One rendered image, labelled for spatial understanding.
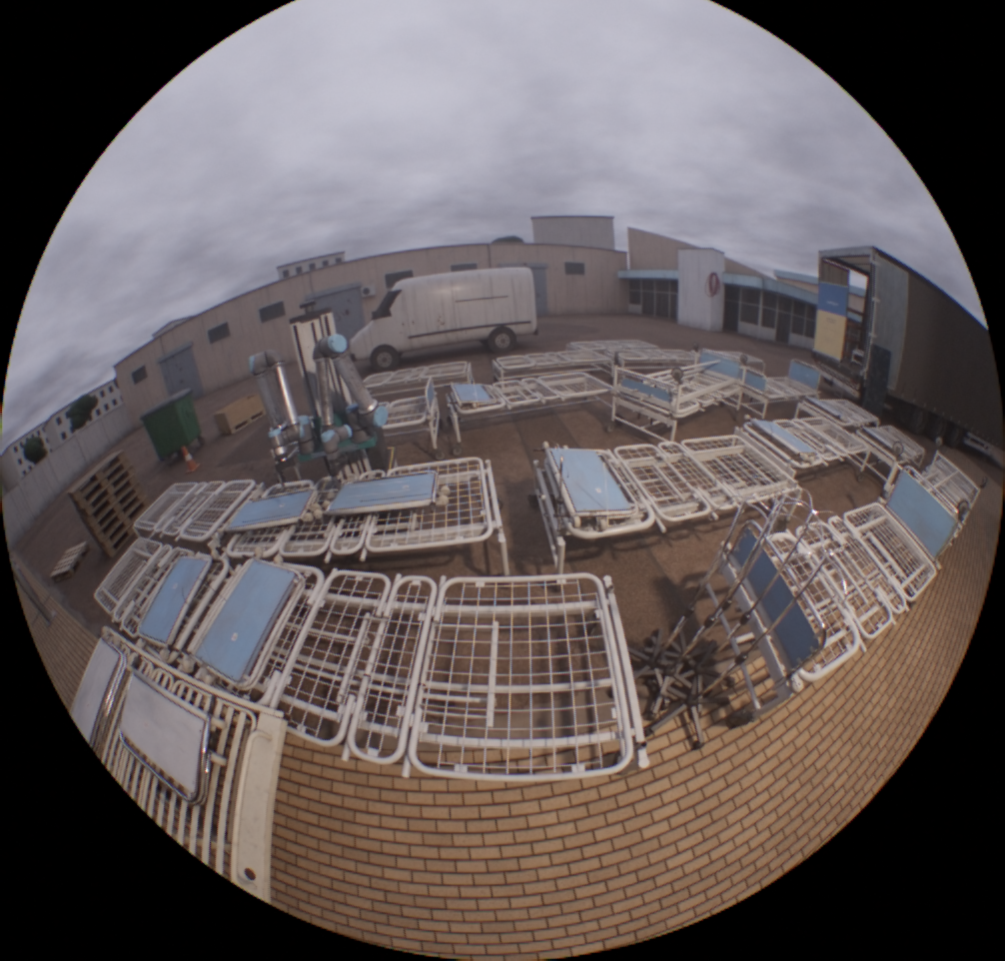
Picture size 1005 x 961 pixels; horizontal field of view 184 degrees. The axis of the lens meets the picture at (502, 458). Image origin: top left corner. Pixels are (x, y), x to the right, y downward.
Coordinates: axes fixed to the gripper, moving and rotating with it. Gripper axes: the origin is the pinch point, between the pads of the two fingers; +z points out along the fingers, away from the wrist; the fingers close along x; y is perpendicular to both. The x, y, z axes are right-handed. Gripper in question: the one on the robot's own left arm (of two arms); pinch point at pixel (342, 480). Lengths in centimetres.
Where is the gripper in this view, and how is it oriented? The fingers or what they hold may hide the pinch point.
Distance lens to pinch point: 211.8
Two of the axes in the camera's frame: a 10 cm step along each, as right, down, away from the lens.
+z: 0.9, 9.0, 4.2
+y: -9.9, 1.3, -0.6
